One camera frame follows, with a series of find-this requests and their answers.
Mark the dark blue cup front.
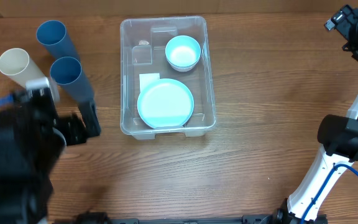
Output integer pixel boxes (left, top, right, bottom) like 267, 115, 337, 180
50, 57, 94, 103

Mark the dark blue cup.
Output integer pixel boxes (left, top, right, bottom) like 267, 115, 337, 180
50, 57, 94, 103
36, 20, 80, 60

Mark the light blue plate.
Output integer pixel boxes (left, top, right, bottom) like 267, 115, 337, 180
137, 78, 195, 129

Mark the light blue bowl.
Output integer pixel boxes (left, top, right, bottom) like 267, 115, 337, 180
165, 35, 201, 67

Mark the grey bowl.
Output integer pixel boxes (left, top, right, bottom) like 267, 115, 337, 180
171, 64, 195, 72

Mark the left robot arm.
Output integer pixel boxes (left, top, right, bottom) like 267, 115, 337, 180
0, 87, 101, 223

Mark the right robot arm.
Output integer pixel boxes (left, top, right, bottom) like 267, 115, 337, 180
262, 4, 358, 223

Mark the cream cup rear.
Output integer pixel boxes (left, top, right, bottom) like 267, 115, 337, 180
0, 48, 45, 88

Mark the white label in bin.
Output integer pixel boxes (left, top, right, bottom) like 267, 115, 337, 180
139, 73, 160, 91

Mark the dark blue cup rear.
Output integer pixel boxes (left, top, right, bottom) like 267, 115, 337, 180
36, 20, 80, 60

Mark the clear plastic storage bin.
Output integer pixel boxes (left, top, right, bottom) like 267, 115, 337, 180
120, 16, 216, 140

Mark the right blue cable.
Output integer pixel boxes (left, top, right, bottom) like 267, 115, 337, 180
300, 163, 358, 224

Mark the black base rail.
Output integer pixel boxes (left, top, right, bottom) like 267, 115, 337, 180
73, 213, 275, 224

